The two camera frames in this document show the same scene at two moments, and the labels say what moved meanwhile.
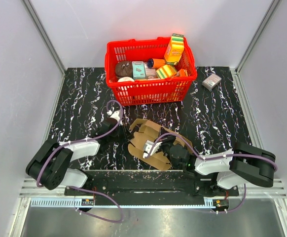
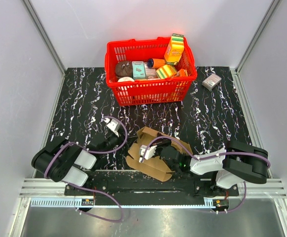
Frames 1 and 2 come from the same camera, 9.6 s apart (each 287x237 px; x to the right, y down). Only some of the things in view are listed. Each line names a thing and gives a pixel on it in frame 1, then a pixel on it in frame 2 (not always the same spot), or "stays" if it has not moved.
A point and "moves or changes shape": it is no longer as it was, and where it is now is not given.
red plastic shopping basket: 150,70 stays
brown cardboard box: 142,131 moves or changes shape
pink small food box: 150,73 stays
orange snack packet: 182,72 stays
